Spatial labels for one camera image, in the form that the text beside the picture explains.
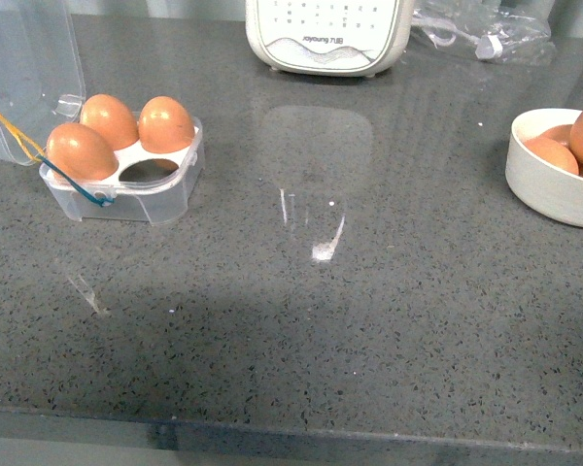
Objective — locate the clear plastic egg box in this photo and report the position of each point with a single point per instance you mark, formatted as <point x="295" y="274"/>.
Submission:
<point x="42" y="86"/>

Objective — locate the teal rubber band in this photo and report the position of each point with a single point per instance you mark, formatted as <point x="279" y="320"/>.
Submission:
<point x="101" y="201"/>

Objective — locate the white rice cooker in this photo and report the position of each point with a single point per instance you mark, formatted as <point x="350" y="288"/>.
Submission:
<point x="338" y="38"/>

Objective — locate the white round bowl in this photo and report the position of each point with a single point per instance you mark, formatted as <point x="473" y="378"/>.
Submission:
<point x="543" y="187"/>

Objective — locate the clear plastic bag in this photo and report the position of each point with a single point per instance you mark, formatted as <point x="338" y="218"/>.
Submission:
<point x="484" y="31"/>

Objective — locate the yellow rubber band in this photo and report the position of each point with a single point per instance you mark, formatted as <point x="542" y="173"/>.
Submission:
<point x="29" y="147"/>

